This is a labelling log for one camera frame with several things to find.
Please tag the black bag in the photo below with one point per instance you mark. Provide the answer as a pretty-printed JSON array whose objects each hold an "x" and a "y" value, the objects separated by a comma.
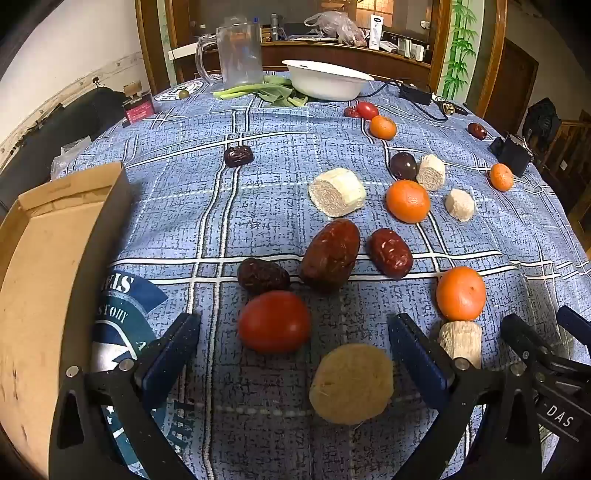
[{"x": 542, "y": 117}]

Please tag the dark perfume bottle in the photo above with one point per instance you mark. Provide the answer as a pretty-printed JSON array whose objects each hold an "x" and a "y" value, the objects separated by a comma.
[{"x": 137, "y": 108}]

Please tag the wooden chair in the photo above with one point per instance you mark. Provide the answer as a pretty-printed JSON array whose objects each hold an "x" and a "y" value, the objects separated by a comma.
[{"x": 570, "y": 138}]

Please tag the clear plastic pitcher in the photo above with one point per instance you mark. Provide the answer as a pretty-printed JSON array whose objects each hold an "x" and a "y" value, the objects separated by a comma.
[{"x": 238, "y": 53}]

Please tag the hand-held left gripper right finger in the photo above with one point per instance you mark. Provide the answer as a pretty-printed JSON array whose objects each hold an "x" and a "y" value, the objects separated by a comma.
[{"x": 415, "y": 360}]

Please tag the black leather sofa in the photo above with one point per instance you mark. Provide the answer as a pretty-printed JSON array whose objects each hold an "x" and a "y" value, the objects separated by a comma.
[{"x": 87, "y": 120}]

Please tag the dark purple plum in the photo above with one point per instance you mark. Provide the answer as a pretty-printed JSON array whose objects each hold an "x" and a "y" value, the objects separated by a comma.
[{"x": 403, "y": 165}]

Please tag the white bowl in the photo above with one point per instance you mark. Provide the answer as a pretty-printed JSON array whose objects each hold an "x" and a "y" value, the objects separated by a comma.
[{"x": 328, "y": 79}]

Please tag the blue plaid tablecloth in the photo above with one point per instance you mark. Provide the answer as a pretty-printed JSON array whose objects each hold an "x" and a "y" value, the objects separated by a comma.
[{"x": 258, "y": 203}]

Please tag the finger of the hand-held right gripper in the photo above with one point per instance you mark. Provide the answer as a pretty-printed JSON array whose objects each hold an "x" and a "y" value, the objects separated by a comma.
[
  {"x": 575, "y": 323},
  {"x": 524, "y": 337}
]

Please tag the large red tomato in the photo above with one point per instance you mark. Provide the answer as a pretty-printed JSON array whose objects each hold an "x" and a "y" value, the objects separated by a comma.
[{"x": 274, "y": 321}]

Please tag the wooden counter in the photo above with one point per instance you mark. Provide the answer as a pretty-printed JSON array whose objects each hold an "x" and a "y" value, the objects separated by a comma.
[{"x": 401, "y": 57}]

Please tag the black power adapter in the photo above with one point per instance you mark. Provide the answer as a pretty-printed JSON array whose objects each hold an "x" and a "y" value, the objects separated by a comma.
[{"x": 414, "y": 92}]

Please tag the white tube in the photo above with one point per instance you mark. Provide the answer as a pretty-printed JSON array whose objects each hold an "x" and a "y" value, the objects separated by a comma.
[{"x": 376, "y": 30}]

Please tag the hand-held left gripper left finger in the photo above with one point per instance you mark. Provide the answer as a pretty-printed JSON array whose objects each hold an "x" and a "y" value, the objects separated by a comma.
[{"x": 171, "y": 360}]

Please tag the small white carton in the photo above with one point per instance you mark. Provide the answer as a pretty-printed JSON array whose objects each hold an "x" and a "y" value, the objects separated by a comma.
[{"x": 414, "y": 48}]

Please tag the large red jujube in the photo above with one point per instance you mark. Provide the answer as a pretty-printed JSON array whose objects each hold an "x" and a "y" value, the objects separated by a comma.
[{"x": 330, "y": 255}]

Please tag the orange tangerine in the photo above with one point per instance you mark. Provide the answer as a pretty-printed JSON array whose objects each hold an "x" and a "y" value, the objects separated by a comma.
[
  {"x": 383, "y": 127},
  {"x": 460, "y": 293},
  {"x": 408, "y": 201},
  {"x": 501, "y": 177}
]

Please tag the green leafy vegetable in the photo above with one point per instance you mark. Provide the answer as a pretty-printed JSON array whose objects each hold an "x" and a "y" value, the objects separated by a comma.
[{"x": 268, "y": 91}]

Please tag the dark red jujube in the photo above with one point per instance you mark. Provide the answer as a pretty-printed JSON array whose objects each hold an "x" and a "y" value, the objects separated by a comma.
[
  {"x": 477, "y": 130},
  {"x": 238, "y": 156},
  {"x": 263, "y": 276}
]

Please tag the brown cardboard box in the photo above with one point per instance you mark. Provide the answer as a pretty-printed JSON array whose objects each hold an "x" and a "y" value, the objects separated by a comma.
[{"x": 41, "y": 286}]

